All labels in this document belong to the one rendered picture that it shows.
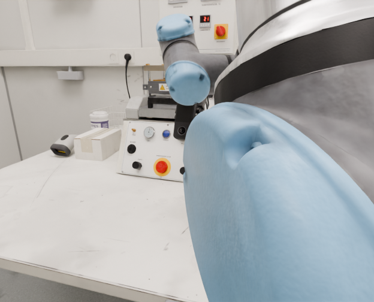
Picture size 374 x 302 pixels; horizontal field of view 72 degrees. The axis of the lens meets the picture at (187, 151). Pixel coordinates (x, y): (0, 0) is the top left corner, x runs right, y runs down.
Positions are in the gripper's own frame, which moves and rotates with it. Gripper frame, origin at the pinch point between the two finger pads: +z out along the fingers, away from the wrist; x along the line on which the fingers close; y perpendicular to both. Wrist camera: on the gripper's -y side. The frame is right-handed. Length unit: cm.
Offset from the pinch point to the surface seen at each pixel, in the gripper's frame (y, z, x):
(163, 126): 7.4, 2.3, 13.3
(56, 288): -44, 78, 77
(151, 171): -6.2, 10.0, 15.5
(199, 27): 54, -6, 10
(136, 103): 13.8, -1.4, 24.6
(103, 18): 88, 3, 77
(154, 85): 22.9, -2.1, 20.7
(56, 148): 0, 13, 61
